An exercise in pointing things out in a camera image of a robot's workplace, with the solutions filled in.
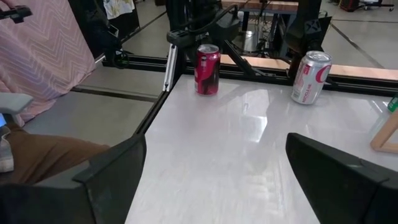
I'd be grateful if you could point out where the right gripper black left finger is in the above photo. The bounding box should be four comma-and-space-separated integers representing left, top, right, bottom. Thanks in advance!
73, 133, 147, 224

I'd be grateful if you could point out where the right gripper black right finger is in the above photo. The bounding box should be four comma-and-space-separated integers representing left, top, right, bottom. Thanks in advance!
285, 132, 390, 224

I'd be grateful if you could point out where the silver Diet Coke can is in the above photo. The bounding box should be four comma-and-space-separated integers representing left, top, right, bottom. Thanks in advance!
290, 50, 333, 106

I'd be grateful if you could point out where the red Coca-Cola can white script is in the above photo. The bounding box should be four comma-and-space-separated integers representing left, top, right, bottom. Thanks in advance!
194, 44, 221, 96

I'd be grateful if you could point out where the wooden slatted shelf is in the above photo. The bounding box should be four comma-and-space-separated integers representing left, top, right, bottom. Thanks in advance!
369, 110, 398, 155

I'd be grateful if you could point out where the wooden bench board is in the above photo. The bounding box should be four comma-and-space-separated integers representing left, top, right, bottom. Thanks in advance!
220, 54, 398, 81

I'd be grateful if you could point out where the silver aluminium extrusion bar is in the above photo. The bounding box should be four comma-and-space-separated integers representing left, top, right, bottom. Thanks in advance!
162, 43, 178, 93

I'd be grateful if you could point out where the grey armrest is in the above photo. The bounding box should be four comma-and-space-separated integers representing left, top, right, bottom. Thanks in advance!
0, 92, 34, 125

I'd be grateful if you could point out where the person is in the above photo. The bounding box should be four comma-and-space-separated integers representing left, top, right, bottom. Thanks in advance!
0, 0, 110, 185

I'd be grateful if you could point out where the black equipment rack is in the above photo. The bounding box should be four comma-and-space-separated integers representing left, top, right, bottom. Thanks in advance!
68, 0, 141, 69

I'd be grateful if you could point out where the white patterned cloth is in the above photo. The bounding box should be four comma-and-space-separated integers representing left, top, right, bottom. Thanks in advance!
102, 0, 136, 20

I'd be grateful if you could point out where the black wheeled cart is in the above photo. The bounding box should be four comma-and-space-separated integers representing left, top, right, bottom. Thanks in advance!
338, 0, 396, 12

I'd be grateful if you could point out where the black handheld device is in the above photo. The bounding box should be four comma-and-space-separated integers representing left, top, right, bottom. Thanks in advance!
0, 5, 34, 24

